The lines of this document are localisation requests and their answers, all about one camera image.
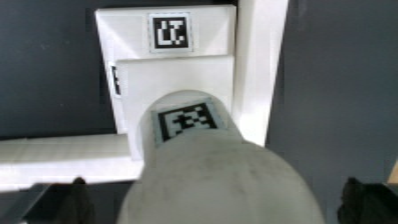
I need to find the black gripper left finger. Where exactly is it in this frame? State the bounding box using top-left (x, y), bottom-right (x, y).
top-left (18, 177), bottom-right (96, 224)

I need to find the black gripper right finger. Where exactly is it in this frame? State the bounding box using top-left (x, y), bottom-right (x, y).
top-left (338, 177), bottom-right (398, 224)

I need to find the white lamp bulb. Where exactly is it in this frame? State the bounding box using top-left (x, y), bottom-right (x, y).
top-left (118, 91), bottom-right (325, 224)

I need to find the white lamp base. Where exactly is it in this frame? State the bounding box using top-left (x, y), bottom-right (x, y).
top-left (96, 5), bottom-right (237, 161)

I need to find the white L-shaped table fence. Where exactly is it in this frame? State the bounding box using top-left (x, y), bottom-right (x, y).
top-left (0, 0), bottom-right (290, 192)

